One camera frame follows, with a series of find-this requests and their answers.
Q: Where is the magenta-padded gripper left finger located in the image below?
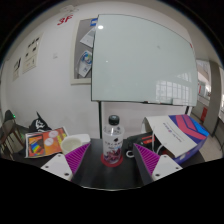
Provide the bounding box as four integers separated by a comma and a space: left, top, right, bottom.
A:
40, 142, 93, 182

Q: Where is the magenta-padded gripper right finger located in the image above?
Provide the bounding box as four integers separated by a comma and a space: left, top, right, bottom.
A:
132, 142, 184, 186

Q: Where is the clear black-capped drink bottle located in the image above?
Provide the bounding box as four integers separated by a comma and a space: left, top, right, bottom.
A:
101, 114, 126, 164

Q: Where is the colourful printed booklet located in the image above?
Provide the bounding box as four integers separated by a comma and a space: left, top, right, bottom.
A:
24, 126, 69, 159

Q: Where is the black and red device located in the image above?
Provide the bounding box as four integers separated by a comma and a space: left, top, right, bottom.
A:
124, 131, 158, 156

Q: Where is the white blue red paper bag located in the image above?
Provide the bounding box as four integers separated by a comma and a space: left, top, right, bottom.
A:
141, 114, 210, 165

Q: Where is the black skull-print flag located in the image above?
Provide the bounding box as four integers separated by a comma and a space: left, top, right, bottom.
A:
28, 111, 53, 133

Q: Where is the flat round red coaster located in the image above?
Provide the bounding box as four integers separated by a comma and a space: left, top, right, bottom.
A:
100, 152, 125, 168

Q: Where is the dark wooden chair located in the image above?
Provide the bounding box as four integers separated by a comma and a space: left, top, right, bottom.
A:
0, 109, 25, 158

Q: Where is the whiteboard on stand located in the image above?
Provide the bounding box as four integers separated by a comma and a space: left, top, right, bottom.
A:
90, 13, 199, 139

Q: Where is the framed grey notice board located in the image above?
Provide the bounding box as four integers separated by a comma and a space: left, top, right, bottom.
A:
69, 18, 98, 85

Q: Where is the small white wall poster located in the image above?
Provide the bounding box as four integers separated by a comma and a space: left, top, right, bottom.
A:
12, 57, 23, 82

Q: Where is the large white wall poster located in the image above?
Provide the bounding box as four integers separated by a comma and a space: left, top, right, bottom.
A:
22, 33, 44, 75

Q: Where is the white wall-mounted fixture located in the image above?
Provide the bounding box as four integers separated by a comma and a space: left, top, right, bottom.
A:
59, 4, 80, 15

